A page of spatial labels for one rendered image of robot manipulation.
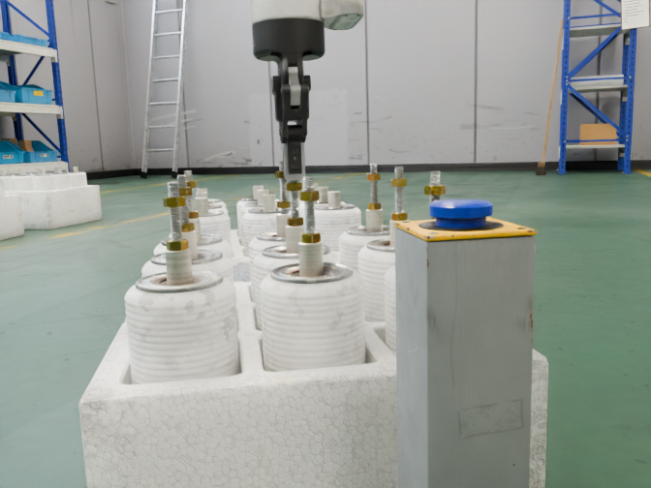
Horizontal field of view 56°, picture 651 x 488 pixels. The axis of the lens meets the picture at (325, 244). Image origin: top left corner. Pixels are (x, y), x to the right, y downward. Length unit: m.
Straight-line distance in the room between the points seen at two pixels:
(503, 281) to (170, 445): 0.29
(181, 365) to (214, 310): 0.05
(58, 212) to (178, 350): 2.71
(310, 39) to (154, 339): 0.33
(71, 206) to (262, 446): 2.83
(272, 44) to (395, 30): 6.59
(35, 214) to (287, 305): 2.74
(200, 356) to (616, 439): 0.54
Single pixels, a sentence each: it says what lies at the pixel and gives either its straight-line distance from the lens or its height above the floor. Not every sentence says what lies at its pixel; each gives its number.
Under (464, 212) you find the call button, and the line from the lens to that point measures 0.39.
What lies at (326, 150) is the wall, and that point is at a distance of 7.36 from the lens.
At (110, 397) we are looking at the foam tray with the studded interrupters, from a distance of 0.52.
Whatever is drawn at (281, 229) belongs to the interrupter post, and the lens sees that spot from 0.79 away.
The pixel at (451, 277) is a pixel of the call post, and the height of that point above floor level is 0.29.
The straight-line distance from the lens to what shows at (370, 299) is 0.68.
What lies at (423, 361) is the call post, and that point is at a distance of 0.39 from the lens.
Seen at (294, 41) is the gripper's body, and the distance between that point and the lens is 0.64.
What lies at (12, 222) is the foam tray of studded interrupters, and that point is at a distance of 2.99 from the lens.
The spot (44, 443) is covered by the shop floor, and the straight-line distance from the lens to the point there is 0.91.
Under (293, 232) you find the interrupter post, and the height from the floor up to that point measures 0.27.
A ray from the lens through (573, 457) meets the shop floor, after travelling 0.81.
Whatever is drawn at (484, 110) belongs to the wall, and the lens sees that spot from 6.97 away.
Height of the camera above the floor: 0.37
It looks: 9 degrees down
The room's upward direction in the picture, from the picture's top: 2 degrees counter-clockwise
